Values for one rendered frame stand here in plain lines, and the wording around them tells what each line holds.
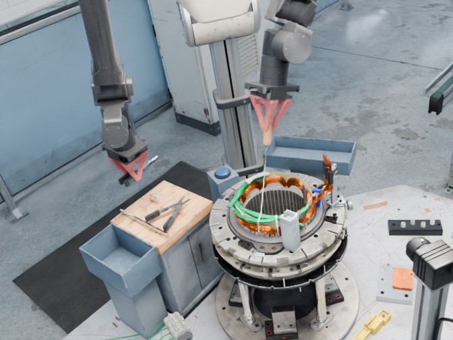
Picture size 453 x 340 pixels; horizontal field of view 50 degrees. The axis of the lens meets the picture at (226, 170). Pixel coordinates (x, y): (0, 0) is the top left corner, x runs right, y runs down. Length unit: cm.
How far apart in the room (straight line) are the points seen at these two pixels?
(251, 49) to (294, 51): 276
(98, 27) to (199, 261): 69
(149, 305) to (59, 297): 146
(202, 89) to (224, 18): 210
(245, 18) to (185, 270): 69
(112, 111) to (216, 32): 43
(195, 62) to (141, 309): 231
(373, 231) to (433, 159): 172
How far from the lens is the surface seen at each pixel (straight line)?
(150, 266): 122
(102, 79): 106
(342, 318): 133
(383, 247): 153
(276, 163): 143
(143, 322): 133
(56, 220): 326
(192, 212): 127
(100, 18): 95
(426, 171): 314
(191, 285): 137
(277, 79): 100
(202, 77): 339
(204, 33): 138
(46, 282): 286
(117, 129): 106
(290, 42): 92
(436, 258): 66
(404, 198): 170
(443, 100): 238
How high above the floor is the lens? 187
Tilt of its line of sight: 35 degrees down
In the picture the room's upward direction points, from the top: 11 degrees counter-clockwise
